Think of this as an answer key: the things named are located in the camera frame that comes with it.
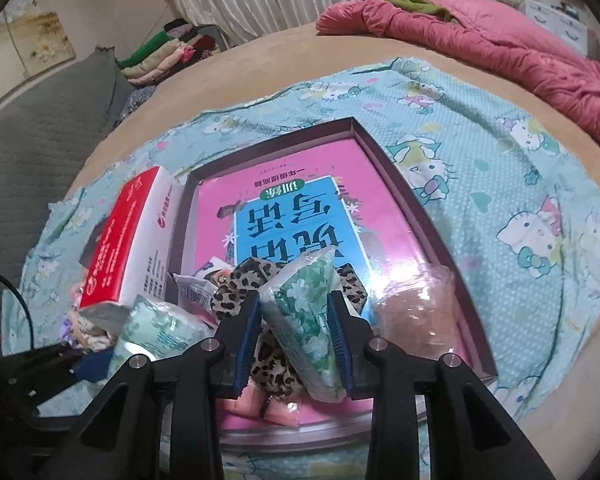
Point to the leopard print scrunchie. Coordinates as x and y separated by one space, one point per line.
240 280

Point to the dark patterned cloth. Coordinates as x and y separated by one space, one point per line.
139 100

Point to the pink quilt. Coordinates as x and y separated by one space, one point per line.
505 55

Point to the stack of folded clothes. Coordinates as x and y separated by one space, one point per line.
160 55

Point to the purple tray box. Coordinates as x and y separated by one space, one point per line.
410 185

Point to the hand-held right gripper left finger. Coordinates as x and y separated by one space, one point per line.
245 345

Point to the green floral tissue pack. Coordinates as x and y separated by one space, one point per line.
305 320

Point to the white drawer cabinet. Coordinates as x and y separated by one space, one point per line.
555 20

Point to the cartoon face printed pack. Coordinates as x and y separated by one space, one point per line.
200 285

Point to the clear bag pink item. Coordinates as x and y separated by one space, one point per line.
420 315

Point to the green cloth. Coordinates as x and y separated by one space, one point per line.
405 0

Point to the floral wardrobe door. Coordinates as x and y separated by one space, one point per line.
35 45

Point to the teddy bear purple ribbon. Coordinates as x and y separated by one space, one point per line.
66 332

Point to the red tissue box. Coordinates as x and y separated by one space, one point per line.
130 240

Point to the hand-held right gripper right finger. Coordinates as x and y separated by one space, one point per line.
342 350

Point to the pink towel packet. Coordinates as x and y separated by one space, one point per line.
280 410

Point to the beige round bed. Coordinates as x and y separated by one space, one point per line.
280 60

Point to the cartoon cat printed blanket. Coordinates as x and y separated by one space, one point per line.
480 160

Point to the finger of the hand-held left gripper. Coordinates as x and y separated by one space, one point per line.
92 367

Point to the pale green wipes pack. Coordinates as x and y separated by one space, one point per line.
160 330

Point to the pink book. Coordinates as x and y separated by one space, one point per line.
305 195

